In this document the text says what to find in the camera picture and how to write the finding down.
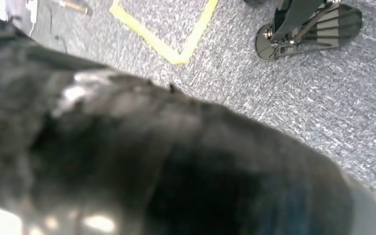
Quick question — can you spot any yellow floor tape square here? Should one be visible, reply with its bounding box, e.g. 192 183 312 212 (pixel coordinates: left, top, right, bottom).
109 0 220 65

